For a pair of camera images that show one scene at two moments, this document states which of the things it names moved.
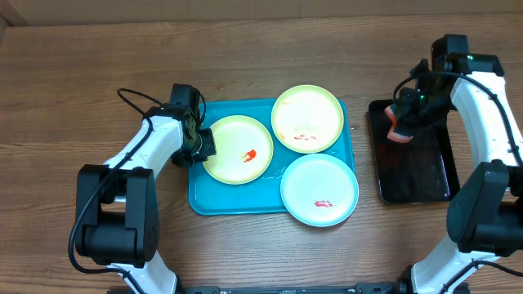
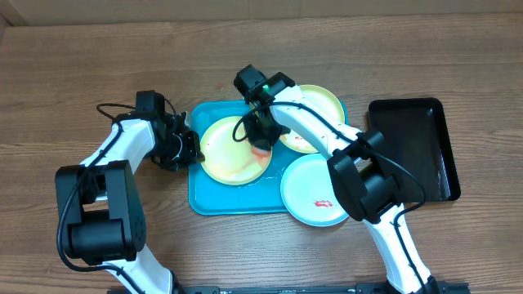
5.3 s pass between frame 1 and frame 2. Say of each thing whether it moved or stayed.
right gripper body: moved
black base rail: stayed
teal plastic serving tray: stayed
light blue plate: stayed
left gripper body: moved
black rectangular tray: stayed
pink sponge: moved
